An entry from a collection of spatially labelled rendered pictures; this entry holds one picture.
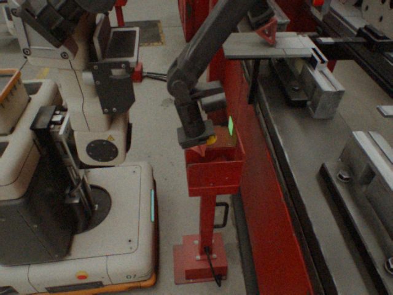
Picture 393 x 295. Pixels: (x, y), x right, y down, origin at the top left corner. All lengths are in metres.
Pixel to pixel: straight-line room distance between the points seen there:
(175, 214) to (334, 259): 1.17
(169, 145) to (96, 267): 1.08
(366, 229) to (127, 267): 0.90
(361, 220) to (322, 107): 0.37
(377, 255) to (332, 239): 0.07
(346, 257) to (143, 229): 0.88
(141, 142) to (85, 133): 1.19
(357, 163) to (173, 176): 1.32
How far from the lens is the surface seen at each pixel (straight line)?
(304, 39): 1.06
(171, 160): 1.94
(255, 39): 1.03
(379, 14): 0.66
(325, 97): 0.86
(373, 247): 0.61
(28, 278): 1.36
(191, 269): 1.36
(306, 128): 0.85
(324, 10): 0.98
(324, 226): 0.63
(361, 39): 1.13
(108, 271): 1.26
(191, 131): 0.72
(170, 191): 1.75
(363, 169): 0.69
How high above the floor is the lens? 1.37
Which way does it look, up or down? 43 degrees down
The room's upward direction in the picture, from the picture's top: straight up
